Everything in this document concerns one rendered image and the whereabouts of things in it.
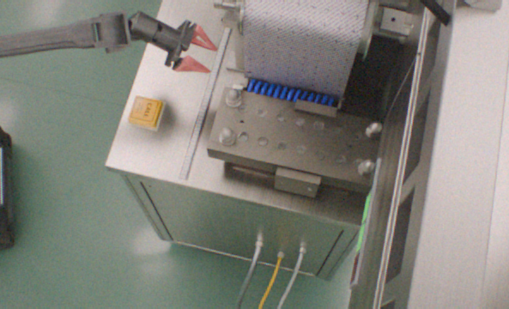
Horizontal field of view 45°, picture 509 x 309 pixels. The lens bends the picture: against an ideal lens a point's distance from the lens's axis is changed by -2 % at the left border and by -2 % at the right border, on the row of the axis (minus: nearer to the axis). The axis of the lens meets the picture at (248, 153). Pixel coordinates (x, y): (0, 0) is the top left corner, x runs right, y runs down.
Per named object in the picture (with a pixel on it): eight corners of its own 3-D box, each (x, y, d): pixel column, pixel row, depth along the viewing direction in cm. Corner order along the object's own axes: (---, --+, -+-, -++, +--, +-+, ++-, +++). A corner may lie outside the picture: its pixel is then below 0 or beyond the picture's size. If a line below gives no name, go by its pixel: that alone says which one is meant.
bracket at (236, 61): (229, 52, 166) (224, -16, 137) (253, 57, 165) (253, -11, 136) (224, 69, 164) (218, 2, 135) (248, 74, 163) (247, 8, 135)
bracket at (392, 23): (382, 11, 126) (384, 6, 124) (410, 17, 126) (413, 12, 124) (378, 32, 125) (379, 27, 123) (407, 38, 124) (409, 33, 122)
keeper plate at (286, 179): (275, 181, 152) (277, 166, 142) (316, 190, 151) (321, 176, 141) (273, 190, 151) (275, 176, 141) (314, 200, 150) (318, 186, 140)
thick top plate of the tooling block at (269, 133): (225, 97, 153) (224, 86, 148) (387, 133, 150) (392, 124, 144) (208, 157, 148) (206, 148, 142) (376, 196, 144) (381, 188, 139)
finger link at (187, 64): (201, 84, 147) (165, 67, 143) (209, 58, 149) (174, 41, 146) (213, 75, 141) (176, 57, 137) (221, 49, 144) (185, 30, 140)
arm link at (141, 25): (126, 31, 135) (137, 7, 135) (120, 32, 141) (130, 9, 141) (154, 45, 137) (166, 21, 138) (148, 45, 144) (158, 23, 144)
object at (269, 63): (245, 75, 150) (244, 35, 132) (342, 97, 148) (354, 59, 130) (244, 77, 150) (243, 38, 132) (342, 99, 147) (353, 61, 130)
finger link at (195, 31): (204, 72, 148) (169, 55, 144) (213, 46, 150) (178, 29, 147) (217, 63, 142) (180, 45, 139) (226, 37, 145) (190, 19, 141)
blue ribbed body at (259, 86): (250, 81, 150) (250, 75, 147) (338, 101, 149) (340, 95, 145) (245, 94, 149) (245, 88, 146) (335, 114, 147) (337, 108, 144)
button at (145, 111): (137, 98, 161) (136, 93, 159) (163, 104, 161) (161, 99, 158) (129, 123, 159) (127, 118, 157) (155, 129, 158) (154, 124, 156)
